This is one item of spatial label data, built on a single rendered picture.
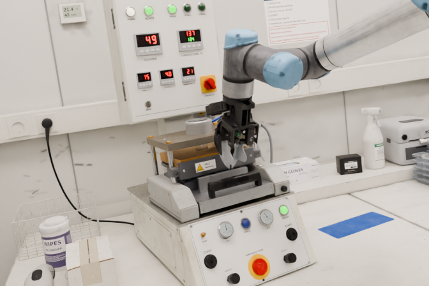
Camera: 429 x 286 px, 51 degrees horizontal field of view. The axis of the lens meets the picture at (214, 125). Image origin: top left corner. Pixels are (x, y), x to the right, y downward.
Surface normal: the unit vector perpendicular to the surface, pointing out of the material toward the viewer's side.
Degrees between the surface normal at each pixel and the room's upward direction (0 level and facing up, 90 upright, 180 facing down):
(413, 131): 86
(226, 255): 65
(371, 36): 108
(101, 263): 87
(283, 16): 90
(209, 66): 90
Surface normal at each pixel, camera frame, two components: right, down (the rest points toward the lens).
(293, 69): 0.66, 0.35
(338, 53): -0.57, 0.50
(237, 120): -0.89, 0.17
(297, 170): 0.25, 0.04
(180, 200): 0.19, -0.70
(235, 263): 0.35, -0.35
